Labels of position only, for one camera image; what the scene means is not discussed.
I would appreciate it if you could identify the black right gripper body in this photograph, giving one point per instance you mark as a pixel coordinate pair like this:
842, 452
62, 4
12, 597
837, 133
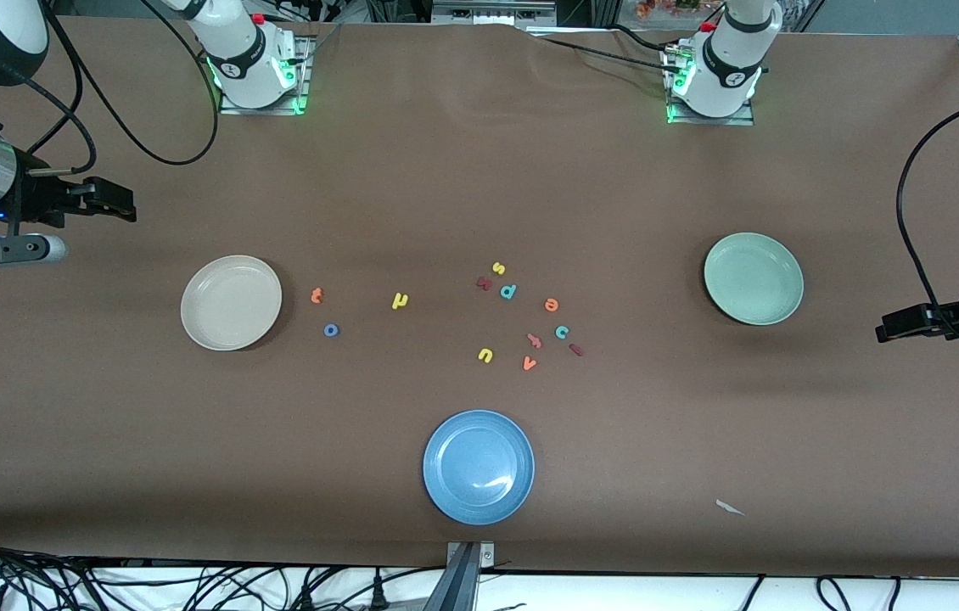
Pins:
31, 197

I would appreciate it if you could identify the yellow letter h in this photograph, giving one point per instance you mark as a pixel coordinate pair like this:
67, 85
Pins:
399, 299

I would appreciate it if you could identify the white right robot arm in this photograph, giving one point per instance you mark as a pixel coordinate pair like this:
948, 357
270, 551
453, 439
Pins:
246, 59

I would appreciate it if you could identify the beige brown plate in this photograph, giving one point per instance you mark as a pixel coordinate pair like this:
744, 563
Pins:
229, 304

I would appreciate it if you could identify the green plate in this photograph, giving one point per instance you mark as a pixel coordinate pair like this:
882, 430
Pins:
753, 278

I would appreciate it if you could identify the white paper scrap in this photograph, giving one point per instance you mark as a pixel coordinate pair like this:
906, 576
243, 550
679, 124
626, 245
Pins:
727, 507

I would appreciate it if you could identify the brown paper table cover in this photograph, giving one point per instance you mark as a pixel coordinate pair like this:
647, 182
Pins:
412, 187

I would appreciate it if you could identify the teal letter p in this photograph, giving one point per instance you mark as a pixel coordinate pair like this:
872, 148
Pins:
514, 290

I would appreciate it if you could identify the colourful floral object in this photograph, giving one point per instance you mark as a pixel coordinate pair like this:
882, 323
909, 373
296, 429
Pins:
666, 7

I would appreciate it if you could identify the yellow letter u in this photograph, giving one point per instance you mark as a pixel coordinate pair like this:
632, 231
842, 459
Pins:
486, 351

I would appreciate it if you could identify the grey metal box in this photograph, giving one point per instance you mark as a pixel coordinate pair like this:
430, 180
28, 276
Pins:
492, 10

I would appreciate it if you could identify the black power plug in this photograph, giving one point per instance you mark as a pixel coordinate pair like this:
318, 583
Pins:
378, 594
307, 601

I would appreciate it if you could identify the blue plate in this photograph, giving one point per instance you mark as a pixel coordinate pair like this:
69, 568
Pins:
479, 467

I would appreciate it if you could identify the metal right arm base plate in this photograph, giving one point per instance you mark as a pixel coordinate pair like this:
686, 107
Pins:
301, 93

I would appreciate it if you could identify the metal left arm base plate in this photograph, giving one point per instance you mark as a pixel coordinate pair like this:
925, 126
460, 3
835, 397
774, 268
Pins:
747, 119

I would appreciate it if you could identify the metal camera stand post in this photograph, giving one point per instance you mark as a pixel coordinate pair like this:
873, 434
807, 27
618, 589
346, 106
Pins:
467, 556

